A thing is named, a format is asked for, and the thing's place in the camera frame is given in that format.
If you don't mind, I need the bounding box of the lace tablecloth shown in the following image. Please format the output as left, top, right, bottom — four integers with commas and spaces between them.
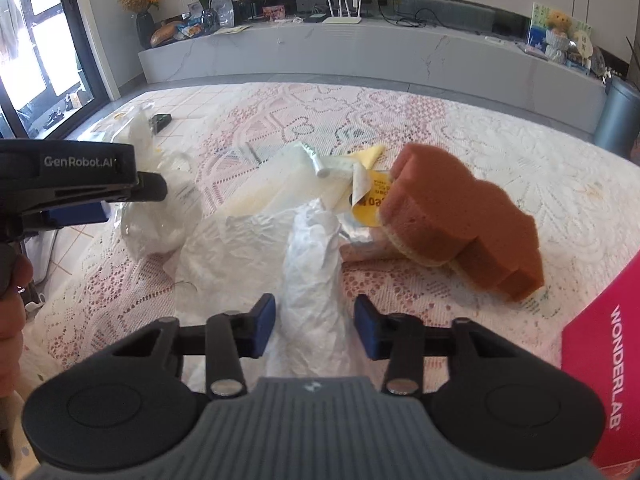
16, 84, 639, 396

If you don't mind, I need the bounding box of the white marble tv console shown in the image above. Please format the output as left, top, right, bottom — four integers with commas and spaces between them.
139, 20, 606, 133

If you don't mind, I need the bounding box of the yellow snack packet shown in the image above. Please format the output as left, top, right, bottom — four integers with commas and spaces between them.
339, 144, 402, 264

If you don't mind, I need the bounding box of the teddy bear figure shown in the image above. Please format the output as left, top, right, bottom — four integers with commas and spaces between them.
544, 10, 572, 64

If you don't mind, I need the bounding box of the person left hand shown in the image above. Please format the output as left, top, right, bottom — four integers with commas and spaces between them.
0, 255, 32, 398

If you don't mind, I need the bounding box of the white crinkled plastic bag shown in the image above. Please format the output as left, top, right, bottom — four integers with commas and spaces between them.
175, 200, 358, 387

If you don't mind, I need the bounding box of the black tv remote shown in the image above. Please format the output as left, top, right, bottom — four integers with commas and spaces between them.
149, 114, 172, 134

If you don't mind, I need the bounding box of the pink wonderlab box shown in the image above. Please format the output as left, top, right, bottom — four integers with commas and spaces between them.
561, 257, 640, 479

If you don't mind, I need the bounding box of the brown cloud-shaped sponge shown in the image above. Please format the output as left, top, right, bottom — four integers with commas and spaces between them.
378, 143, 544, 301

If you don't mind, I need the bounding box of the blue-grey pedal trash bin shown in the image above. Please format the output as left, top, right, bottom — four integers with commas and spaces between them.
593, 77, 640, 159

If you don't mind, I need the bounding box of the crumpled white plastic bag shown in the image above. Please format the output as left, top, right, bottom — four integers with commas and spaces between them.
107, 105, 203, 260

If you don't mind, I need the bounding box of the dried yellow flowers vase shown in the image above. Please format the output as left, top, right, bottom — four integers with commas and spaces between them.
117, 0, 160, 49

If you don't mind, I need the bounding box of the white wifi router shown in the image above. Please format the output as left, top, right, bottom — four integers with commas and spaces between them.
323, 0, 362, 25

